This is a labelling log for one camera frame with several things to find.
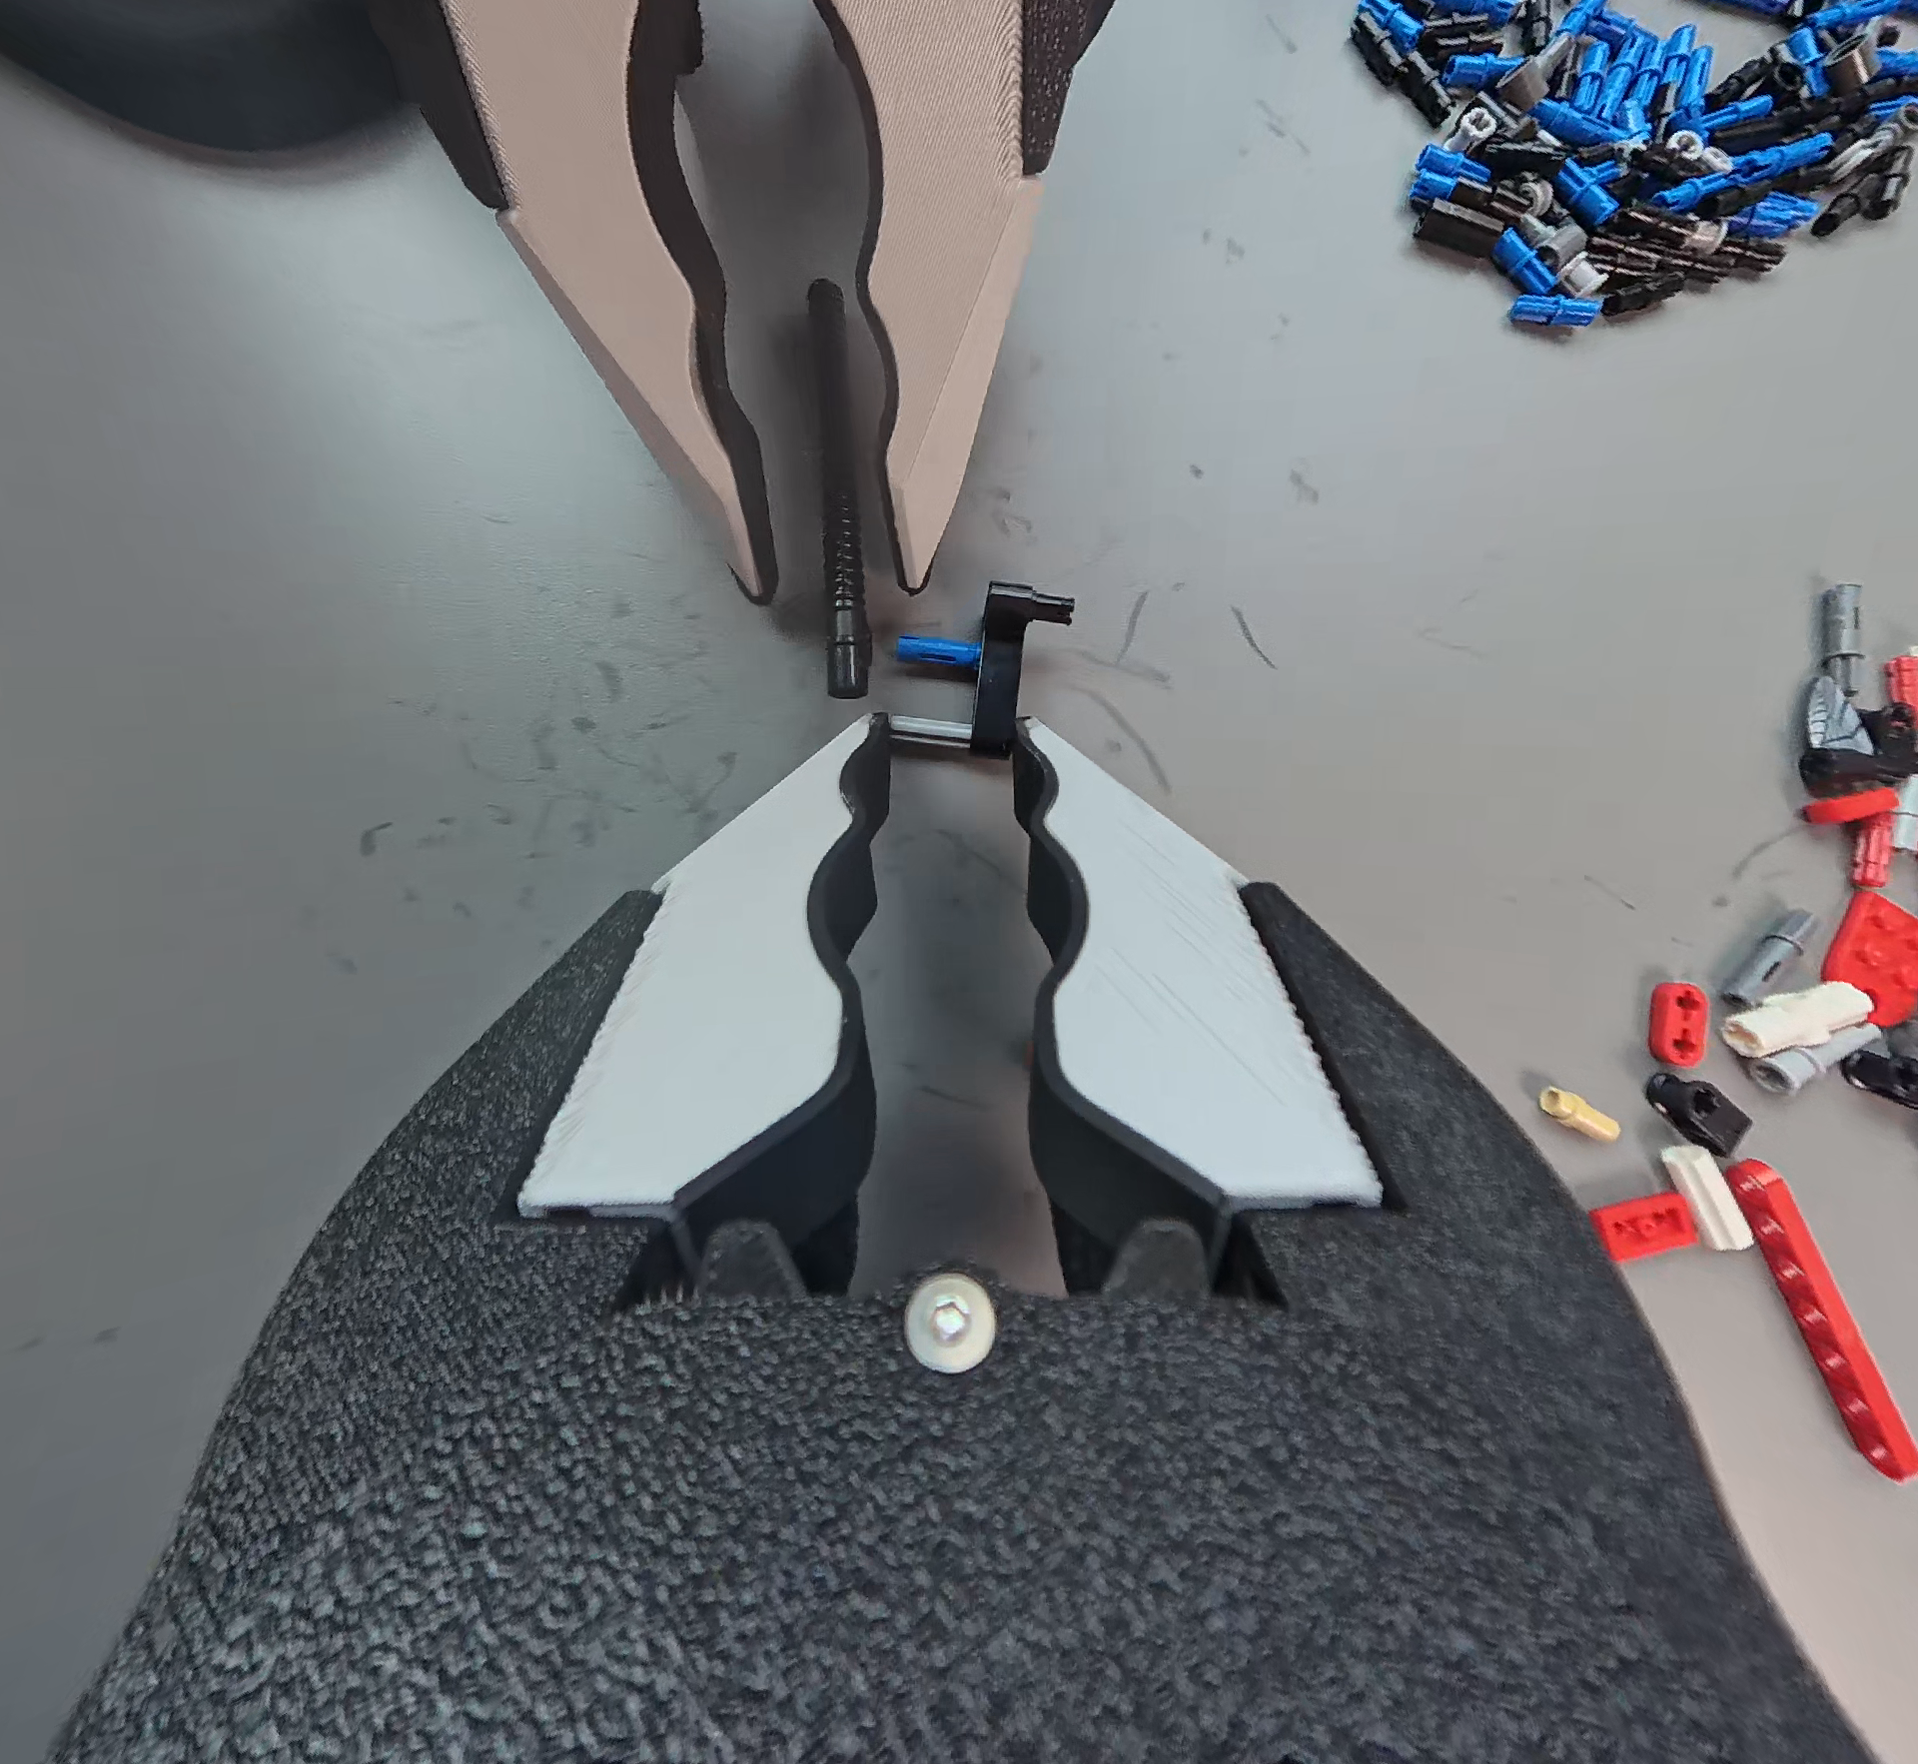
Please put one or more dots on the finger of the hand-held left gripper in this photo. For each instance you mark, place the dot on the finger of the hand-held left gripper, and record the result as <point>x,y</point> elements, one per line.
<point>553,72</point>
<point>945,72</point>

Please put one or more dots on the black ribbed flexible rod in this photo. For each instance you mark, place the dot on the black ribbed flexible rod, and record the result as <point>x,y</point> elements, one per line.
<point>839,491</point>

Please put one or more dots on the black angled connector piece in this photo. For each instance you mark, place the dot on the black angled connector piece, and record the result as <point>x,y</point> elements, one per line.
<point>994,686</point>

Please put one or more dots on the red long holed beam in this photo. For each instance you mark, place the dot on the red long holed beam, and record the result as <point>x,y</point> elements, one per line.
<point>1821,1322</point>

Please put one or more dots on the grey tube connector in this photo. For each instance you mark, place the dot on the grey tube connector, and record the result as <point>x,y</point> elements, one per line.
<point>1765,955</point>

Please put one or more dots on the grey connector pin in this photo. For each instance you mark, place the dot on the grey connector pin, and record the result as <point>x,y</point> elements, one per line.
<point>931,729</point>

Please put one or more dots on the white cylinder piece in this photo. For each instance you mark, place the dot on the white cylinder piece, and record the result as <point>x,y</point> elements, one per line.
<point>1799,1018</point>

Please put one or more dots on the pile of mixed small bricks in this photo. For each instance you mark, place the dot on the pile of mixed small bricks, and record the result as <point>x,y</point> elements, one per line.
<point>1851,729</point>

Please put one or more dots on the red short holed liftarm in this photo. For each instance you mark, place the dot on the red short holed liftarm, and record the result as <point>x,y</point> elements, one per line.
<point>1680,1022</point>

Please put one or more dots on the white small brick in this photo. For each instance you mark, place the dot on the white small brick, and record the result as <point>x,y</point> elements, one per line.
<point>1709,1197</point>

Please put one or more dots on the tan small pin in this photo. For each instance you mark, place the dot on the tan small pin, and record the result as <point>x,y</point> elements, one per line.
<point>1581,1111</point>

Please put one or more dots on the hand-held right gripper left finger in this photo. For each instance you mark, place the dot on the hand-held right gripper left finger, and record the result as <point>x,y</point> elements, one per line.
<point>720,1015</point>

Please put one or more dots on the red triangular plate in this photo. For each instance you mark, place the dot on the red triangular plate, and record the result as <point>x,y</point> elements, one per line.
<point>1876,955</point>

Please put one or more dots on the grey long axle pin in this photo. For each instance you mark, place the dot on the grey long axle pin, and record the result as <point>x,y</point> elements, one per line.
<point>1843,625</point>

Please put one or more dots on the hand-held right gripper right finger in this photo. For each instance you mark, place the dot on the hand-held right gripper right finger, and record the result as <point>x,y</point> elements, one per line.
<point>1184,1031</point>

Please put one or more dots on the red small plate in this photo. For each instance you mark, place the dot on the red small plate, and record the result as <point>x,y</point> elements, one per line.
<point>1640,1229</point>

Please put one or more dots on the blue connector pin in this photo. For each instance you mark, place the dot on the blue connector pin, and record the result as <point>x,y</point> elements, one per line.
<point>937,653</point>

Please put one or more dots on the black small holed connector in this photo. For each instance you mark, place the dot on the black small holed connector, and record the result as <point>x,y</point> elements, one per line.
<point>1698,1109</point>

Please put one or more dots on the pile of blue black pins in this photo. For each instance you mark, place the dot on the pile of blue black pins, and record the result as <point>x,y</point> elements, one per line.
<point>1632,102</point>

